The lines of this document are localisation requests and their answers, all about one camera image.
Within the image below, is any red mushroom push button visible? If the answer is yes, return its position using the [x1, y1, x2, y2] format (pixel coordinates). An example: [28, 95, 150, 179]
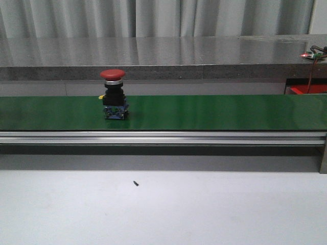
[99, 69, 129, 120]

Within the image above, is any green conveyor belt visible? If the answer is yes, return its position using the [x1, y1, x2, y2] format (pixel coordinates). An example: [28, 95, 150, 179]
[1, 94, 326, 131]

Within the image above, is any grey stone counter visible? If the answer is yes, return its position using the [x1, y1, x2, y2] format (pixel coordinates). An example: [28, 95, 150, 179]
[1, 34, 326, 81]

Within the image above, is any red plastic tray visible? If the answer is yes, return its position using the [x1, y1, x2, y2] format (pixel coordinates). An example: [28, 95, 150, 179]
[290, 84, 327, 94]

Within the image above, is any small green circuit board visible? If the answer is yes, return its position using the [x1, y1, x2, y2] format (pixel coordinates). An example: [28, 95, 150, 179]
[300, 52, 323, 60]

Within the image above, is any grey curtain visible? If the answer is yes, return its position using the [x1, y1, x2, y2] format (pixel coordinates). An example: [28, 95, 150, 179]
[1, 0, 315, 38]

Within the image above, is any aluminium conveyor frame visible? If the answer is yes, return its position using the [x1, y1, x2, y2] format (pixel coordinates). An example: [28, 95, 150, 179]
[1, 131, 326, 174]

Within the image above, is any red black wire cable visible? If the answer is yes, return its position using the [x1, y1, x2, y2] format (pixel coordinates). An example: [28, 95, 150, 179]
[306, 45, 327, 94]

